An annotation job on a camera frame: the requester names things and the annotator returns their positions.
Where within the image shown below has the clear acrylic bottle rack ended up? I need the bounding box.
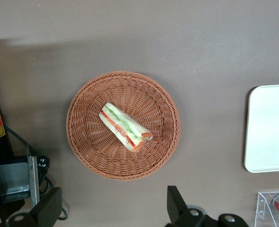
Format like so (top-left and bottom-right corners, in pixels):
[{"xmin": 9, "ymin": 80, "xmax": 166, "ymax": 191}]
[{"xmin": 254, "ymin": 191, "xmax": 279, "ymax": 227}]

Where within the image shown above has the grey metal bracket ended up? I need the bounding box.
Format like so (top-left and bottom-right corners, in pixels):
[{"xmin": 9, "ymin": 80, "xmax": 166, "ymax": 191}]
[{"xmin": 0, "ymin": 155, "xmax": 41, "ymax": 207}]

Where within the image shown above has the beige plastic tray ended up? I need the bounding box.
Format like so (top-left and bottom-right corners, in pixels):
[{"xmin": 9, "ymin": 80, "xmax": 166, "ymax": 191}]
[{"xmin": 244, "ymin": 84, "xmax": 279, "ymax": 174}]

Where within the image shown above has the triangle sandwich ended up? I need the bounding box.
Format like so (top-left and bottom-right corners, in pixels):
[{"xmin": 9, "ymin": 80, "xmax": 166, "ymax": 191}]
[{"xmin": 98, "ymin": 102, "xmax": 153, "ymax": 153}]

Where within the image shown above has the brown round wicker basket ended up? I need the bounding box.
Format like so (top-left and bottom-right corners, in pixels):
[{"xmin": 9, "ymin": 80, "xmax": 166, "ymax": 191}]
[{"xmin": 66, "ymin": 71, "xmax": 180, "ymax": 181}]

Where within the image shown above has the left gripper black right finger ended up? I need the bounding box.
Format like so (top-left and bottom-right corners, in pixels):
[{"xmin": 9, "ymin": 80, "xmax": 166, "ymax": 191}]
[{"xmin": 165, "ymin": 185, "xmax": 219, "ymax": 227}]

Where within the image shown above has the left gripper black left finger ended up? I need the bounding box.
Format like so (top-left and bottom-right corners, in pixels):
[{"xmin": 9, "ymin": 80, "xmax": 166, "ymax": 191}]
[{"xmin": 5, "ymin": 186, "xmax": 63, "ymax": 227}]

